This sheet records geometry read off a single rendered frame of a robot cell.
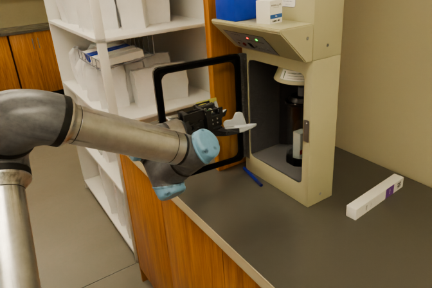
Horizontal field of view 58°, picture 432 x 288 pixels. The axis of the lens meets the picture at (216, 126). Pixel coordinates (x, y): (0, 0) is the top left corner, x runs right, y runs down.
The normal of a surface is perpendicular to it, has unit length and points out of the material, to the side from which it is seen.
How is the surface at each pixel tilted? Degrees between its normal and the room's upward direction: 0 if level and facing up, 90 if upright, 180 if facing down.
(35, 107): 53
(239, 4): 90
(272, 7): 90
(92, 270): 0
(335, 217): 0
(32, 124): 83
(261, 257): 0
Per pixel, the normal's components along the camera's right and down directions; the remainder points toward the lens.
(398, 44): -0.84, 0.26
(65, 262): -0.06, -0.92
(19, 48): 0.55, 0.30
